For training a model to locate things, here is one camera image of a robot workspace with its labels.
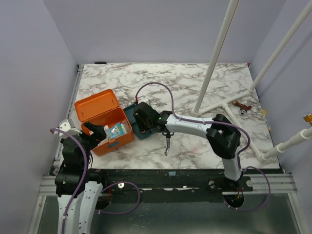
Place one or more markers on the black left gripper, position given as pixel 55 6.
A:
pixel 99 133

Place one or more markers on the orange medicine kit box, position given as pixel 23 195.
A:
pixel 103 109

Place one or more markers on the white plastic bottle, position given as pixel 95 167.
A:
pixel 106 128

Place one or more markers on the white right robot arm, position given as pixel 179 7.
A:
pixel 224 139

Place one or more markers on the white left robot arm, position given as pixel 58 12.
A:
pixel 77 186

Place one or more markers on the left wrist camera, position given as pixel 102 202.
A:
pixel 67 126

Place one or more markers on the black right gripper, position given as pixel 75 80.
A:
pixel 140 119

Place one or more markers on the clear gauze pad packet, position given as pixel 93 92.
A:
pixel 126 127

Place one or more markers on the black-handled scissors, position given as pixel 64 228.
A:
pixel 168 136

